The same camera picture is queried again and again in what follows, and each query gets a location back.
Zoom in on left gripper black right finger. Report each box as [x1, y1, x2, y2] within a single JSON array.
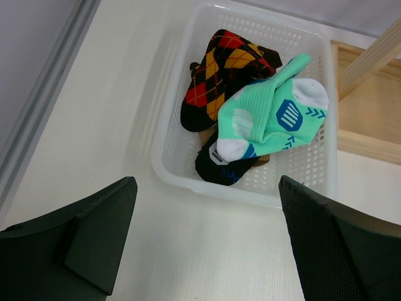
[[278, 176, 400, 300]]

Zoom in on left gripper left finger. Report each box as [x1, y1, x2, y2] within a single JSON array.
[[1, 177, 137, 300]]

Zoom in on mint green sock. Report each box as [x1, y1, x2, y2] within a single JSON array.
[[216, 54, 329, 162]]

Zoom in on brown argyle sock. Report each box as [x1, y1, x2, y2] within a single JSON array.
[[257, 45, 283, 70]]

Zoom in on red yellow argyle sock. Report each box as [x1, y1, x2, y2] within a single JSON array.
[[180, 29, 276, 132]]

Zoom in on wooden rack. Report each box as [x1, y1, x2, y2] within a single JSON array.
[[331, 20, 400, 164]]

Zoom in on white plastic basket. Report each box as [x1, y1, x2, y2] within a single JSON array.
[[152, 1, 338, 208]]

